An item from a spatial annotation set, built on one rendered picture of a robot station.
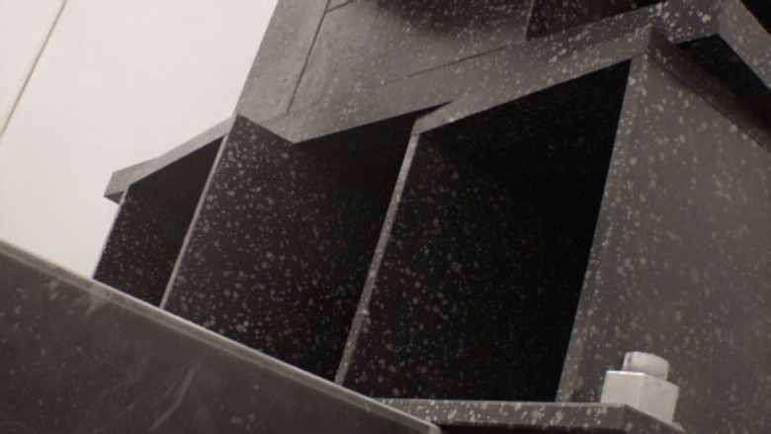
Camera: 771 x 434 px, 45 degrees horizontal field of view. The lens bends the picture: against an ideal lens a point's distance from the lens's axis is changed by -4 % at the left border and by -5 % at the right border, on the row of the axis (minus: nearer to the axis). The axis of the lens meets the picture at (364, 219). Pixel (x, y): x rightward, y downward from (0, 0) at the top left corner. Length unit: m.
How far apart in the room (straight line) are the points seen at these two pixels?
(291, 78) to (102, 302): 0.46
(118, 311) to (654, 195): 0.25
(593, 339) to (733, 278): 0.11
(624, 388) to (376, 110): 0.34
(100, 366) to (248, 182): 0.37
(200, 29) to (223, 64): 0.12
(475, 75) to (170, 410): 0.31
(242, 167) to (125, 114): 1.96
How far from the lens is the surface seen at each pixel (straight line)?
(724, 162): 0.51
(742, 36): 0.51
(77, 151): 2.60
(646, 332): 0.45
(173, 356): 0.37
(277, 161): 0.72
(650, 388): 0.39
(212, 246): 0.69
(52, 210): 2.55
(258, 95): 0.83
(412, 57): 0.66
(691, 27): 0.50
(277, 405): 0.39
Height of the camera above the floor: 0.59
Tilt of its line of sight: 19 degrees up
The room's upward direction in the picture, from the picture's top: 18 degrees clockwise
